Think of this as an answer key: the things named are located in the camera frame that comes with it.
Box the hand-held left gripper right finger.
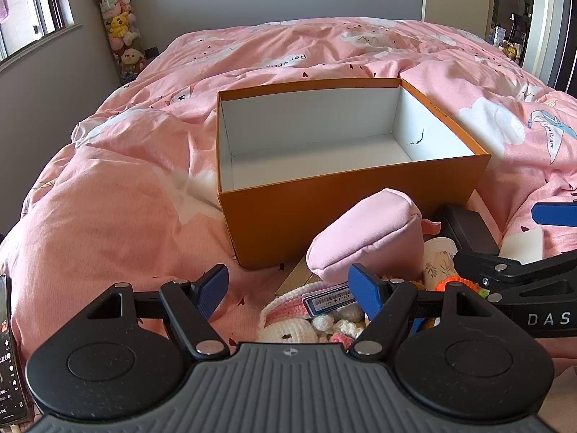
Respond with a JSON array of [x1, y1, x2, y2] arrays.
[[348, 262, 499, 357]]

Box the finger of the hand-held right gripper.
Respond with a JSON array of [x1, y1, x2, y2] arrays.
[[453, 252, 577, 290], [531, 198, 577, 226]]

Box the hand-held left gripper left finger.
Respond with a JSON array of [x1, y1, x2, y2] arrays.
[[81, 264, 230, 358]]

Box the black box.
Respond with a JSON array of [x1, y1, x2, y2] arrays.
[[439, 205, 501, 255]]

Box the red orange crochet flower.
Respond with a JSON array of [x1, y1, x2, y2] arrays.
[[433, 275, 467, 293]]

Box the floral paper cup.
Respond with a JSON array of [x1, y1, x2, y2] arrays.
[[421, 237, 461, 290]]

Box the long white box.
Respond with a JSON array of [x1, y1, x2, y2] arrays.
[[499, 228, 547, 264]]

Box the pink fabric pouch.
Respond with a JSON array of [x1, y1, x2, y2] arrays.
[[305, 188, 442, 283]]

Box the cream crochet bunny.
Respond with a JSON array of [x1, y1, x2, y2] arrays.
[[258, 313, 318, 347]]

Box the orange cardboard box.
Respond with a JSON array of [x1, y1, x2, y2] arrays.
[[216, 78, 492, 270]]

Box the white price tag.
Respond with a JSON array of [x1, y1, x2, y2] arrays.
[[301, 285, 358, 316]]

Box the pastel crochet flowers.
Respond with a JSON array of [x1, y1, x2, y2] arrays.
[[312, 304, 368, 349]]

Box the tan cardboard sheet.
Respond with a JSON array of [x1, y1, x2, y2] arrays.
[[275, 257, 318, 299]]

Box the pink white crochet piece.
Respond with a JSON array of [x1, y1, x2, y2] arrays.
[[260, 280, 332, 322]]

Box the pink printed blanket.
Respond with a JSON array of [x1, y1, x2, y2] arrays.
[[0, 17, 577, 380]]

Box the black chair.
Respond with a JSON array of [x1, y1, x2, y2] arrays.
[[508, 11, 533, 57]]

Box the white door panel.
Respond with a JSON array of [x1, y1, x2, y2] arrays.
[[519, 0, 562, 88]]

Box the black smartphone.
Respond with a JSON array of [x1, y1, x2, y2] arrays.
[[0, 273, 36, 424]]

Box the stack of plush toys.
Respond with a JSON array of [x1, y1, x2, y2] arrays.
[[87, 0, 148, 86]]

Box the window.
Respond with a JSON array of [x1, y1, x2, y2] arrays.
[[0, 0, 84, 72]]

